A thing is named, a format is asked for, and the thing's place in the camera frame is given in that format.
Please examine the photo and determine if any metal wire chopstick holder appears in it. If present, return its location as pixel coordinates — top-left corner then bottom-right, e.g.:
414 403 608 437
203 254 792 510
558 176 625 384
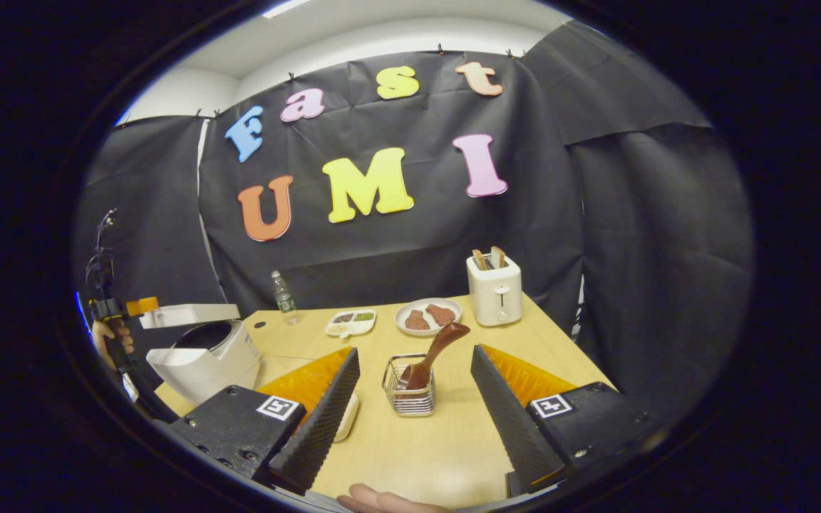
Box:
382 354 437 417

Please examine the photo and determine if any round white plate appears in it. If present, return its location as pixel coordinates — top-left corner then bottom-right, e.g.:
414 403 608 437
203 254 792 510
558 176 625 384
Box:
394 297 463 336

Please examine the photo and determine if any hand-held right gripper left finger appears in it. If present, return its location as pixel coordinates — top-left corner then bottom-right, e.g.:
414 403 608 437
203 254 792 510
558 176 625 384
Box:
168 347 361 496

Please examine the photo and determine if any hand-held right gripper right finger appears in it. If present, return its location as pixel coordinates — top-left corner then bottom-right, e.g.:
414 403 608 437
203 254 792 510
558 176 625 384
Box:
471 344 668 499

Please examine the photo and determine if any long ceiling light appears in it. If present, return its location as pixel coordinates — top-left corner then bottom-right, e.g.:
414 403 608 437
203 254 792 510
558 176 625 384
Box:
262 0 311 19

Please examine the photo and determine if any white rice cooker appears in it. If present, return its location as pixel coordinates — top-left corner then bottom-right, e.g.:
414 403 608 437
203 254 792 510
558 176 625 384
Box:
138 303 263 407

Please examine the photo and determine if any white toaster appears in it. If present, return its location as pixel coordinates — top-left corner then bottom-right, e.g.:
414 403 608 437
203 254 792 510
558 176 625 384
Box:
466 254 523 328

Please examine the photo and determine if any clear plastic water bottle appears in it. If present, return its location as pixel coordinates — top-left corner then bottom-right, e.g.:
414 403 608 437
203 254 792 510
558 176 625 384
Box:
271 270 301 326

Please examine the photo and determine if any brown wooden spoon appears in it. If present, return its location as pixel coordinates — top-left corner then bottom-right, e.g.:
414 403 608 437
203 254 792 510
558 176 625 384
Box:
398 322 470 391

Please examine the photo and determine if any black backdrop cloth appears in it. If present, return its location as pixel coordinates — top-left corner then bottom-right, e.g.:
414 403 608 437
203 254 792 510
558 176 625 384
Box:
72 20 755 428

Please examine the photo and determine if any white divided condiment dish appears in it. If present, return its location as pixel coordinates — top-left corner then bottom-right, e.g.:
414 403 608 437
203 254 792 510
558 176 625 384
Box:
325 309 377 338

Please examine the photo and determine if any clear container of rice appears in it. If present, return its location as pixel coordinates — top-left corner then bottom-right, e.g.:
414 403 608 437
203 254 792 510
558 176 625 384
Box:
332 392 361 442

